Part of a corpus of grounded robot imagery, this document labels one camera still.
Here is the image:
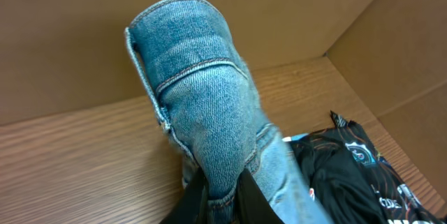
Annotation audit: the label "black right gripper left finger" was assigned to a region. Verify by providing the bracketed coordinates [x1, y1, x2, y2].
[160, 168, 208, 224]

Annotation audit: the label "blue denim jeans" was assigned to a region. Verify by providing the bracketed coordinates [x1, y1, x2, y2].
[124, 0, 330, 223]

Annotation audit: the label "black printed t-shirt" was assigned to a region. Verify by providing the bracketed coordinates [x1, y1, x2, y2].
[289, 112, 446, 224]

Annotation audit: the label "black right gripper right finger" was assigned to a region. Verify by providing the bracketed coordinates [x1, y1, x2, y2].
[235, 168, 284, 224]

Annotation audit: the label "light blue garment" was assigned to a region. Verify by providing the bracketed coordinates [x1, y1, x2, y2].
[282, 133, 307, 142]

